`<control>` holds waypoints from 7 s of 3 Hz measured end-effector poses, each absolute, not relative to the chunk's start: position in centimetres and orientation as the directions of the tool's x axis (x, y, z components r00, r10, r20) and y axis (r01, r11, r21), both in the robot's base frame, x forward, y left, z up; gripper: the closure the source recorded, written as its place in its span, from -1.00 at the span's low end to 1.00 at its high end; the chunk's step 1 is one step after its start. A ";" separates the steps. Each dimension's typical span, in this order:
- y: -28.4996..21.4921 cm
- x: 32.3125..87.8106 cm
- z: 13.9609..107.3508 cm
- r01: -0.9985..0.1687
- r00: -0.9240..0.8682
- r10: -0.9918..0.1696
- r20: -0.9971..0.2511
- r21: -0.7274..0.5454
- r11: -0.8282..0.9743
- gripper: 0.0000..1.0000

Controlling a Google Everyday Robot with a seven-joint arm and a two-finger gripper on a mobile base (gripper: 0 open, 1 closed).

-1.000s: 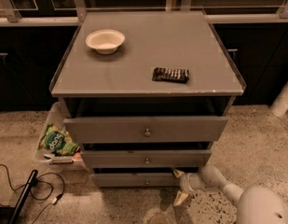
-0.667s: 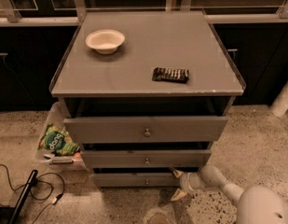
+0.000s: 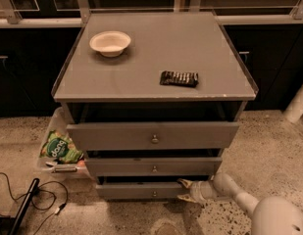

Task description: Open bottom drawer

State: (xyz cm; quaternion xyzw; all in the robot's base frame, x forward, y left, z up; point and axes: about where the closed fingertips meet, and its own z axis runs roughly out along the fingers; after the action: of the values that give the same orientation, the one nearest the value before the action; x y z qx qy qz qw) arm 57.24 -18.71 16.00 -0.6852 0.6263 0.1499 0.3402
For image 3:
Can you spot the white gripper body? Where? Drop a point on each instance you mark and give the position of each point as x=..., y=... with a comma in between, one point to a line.
x=198, y=191

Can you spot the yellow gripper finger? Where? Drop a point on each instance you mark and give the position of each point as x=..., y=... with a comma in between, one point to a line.
x=187, y=198
x=185, y=183

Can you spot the grey bottom drawer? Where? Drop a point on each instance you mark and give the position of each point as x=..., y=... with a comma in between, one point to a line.
x=136, y=191

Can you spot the grey drawer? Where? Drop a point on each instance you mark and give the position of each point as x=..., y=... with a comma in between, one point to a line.
x=136, y=191
x=152, y=135
x=153, y=166

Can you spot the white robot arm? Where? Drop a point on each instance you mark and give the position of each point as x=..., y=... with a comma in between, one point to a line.
x=273, y=215

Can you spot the grey middle drawer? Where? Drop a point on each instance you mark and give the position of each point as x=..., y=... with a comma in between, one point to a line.
x=153, y=166

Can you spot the grey top drawer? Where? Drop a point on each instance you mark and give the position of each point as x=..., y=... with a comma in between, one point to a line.
x=152, y=135

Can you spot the grey drawer cabinet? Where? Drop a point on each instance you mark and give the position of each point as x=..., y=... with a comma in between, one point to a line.
x=95, y=89

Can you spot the clear plastic storage bin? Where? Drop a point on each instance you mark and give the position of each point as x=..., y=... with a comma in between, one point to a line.
x=51, y=166

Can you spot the green snack bag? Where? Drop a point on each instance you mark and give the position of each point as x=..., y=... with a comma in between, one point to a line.
x=61, y=148

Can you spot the black bar device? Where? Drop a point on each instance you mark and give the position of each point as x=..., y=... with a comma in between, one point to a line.
x=17, y=220

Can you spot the white paper bowl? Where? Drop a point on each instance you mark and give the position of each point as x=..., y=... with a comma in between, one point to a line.
x=110, y=43

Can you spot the white cylindrical post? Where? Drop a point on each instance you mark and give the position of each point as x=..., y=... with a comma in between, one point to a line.
x=294, y=110

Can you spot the metal railing frame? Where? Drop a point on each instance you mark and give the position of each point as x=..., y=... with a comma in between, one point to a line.
x=46, y=12

